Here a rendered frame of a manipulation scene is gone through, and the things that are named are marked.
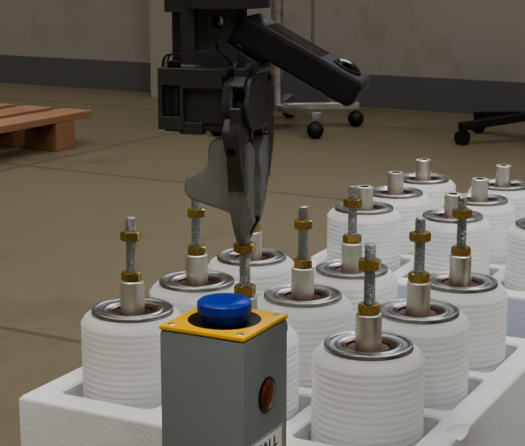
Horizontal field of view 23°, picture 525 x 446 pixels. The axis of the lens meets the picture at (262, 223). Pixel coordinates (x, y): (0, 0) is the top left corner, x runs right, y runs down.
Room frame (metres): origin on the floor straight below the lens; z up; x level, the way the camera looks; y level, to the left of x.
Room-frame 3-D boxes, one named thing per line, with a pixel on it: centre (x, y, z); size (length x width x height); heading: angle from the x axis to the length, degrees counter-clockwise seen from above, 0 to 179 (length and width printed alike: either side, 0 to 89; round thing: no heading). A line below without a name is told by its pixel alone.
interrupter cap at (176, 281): (1.25, 0.07, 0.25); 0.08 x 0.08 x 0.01
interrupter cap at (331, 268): (1.30, -0.09, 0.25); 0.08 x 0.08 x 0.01
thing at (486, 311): (1.25, -0.20, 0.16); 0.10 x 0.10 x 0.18
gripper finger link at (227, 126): (1.07, 0.02, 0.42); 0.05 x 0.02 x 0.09; 162
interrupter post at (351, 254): (1.30, -0.09, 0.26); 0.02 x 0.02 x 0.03
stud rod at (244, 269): (1.09, 0.02, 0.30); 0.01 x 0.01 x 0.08
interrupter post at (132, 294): (1.15, 0.12, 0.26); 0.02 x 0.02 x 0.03
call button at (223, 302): (0.91, 0.03, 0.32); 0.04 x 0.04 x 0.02
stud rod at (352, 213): (1.30, -0.09, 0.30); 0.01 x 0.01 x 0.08
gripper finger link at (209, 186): (1.08, 0.04, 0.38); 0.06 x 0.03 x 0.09; 72
